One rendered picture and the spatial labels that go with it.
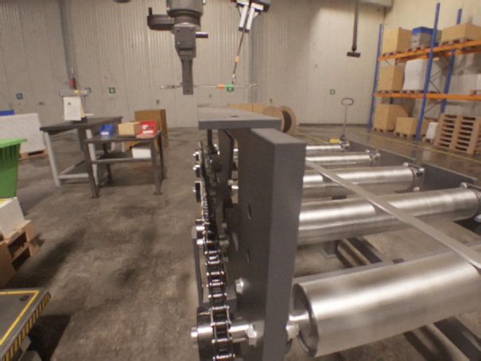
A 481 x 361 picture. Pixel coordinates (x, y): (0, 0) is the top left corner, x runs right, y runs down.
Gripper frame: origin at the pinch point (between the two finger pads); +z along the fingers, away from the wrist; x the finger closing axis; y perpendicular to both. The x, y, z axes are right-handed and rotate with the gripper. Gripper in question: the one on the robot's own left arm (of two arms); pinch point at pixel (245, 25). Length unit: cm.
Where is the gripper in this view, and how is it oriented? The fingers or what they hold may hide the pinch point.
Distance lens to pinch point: 88.8
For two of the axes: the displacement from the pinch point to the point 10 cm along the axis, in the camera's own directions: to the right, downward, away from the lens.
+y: 1.7, 0.7, -9.8
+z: -2.1, 9.8, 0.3
